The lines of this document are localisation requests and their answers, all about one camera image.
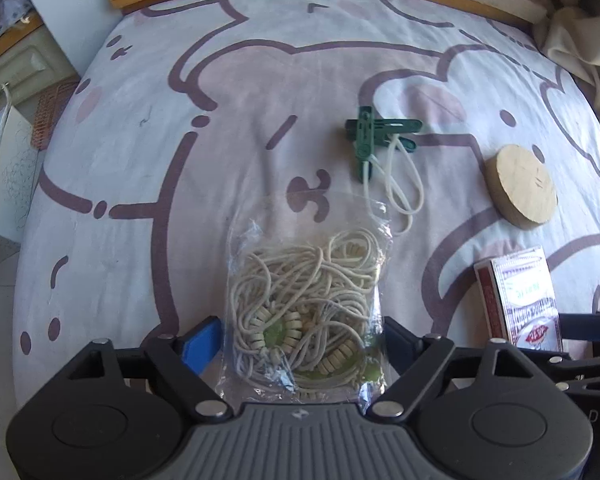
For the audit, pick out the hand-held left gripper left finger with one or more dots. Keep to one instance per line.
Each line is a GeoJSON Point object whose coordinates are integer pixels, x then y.
{"type": "Point", "coordinates": [202, 342]}

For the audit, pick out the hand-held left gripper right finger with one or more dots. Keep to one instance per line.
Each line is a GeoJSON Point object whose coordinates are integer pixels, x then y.
{"type": "Point", "coordinates": [397, 340]}

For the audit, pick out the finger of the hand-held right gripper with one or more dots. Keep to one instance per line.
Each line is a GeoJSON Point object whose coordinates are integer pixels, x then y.
{"type": "Point", "coordinates": [582, 325]}
{"type": "Point", "coordinates": [580, 367]}

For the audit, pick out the small red and white box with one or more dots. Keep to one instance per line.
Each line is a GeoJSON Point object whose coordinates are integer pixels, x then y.
{"type": "Point", "coordinates": [525, 295]}

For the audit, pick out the round wooden disc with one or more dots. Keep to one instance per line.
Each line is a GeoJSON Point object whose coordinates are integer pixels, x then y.
{"type": "Point", "coordinates": [522, 185]}

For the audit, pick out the orange plastic basket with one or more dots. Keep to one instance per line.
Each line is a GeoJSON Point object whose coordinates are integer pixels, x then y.
{"type": "Point", "coordinates": [52, 110]}

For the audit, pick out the beige curtain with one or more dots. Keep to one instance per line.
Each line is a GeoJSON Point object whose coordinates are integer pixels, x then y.
{"type": "Point", "coordinates": [580, 35]}

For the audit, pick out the cream cabinet with drawers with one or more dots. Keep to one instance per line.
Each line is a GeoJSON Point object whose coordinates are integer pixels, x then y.
{"type": "Point", "coordinates": [20, 60]}

